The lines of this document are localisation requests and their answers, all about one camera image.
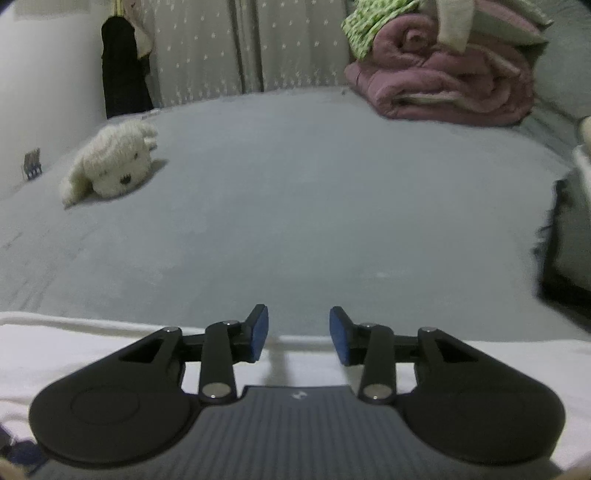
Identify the dark grey folded garment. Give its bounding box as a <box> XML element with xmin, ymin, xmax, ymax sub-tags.
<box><xmin>531</xmin><ymin>173</ymin><xmax>591</xmax><ymax>333</ymax></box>

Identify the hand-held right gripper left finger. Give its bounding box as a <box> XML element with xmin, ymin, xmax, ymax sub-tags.
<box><xmin>121</xmin><ymin>305</ymin><xmax>269</xmax><ymax>405</ymax></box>

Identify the green patterned blanket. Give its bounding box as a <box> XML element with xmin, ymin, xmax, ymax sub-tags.
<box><xmin>341</xmin><ymin>0</ymin><xmax>432</xmax><ymax>61</ymax></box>

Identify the pale folded blanket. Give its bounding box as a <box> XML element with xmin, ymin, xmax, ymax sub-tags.
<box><xmin>485</xmin><ymin>0</ymin><xmax>555</xmax><ymax>28</ymax></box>

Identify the white plush dog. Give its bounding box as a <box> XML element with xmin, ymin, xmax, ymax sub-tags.
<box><xmin>60</xmin><ymin>119</ymin><xmax>160</xmax><ymax>207</ymax></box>

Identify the white long-sleeved shirt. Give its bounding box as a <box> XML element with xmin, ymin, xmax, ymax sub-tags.
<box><xmin>0</xmin><ymin>311</ymin><xmax>591</xmax><ymax>480</ymax></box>

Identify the grey star-print curtain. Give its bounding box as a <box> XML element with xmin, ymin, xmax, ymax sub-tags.
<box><xmin>139</xmin><ymin>0</ymin><xmax>365</xmax><ymax>109</ymax></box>

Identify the cream hanging garment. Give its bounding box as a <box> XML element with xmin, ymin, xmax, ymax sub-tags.
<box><xmin>131</xmin><ymin>0</ymin><xmax>155</xmax><ymax>63</ymax></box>

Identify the pink rolled quilt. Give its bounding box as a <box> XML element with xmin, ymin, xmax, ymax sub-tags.
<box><xmin>344</xmin><ymin>13</ymin><xmax>536</xmax><ymax>127</ymax></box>

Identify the off-white cloth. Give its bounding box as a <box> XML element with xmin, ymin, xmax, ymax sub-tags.
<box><xmin>434</xmin><ymin>0</ymin><xmax>477</xmax><ymax>52</ymax></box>

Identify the white folded garment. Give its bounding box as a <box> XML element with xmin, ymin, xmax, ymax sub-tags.
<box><xmin>573</xmin><ymin>143</ymin><xmax>591</xmax><ymax>185</ymax></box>

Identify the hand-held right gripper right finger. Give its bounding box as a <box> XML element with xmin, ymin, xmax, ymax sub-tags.
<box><xmin>330</xmin><ymin>306</ymin><xmax>478</xmax><ymax>406</ymax></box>

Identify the black hanging coat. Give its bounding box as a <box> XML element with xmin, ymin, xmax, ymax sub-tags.
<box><xmin>100</xmin><ymin>15</ymin><xmax>155</xmax><ymax>120</ymax></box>

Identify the grey quilt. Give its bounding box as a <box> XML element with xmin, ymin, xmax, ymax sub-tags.
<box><xmin>519</xmin><ymin>0</ymin><xmax>591</xmax><ymax>158</ymax></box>

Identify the pink and white pillow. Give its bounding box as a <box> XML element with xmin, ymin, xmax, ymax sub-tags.
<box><xmin>473</xmin><ymin>7</ymin><xmax>550</xmax><ymax>47</ymax></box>

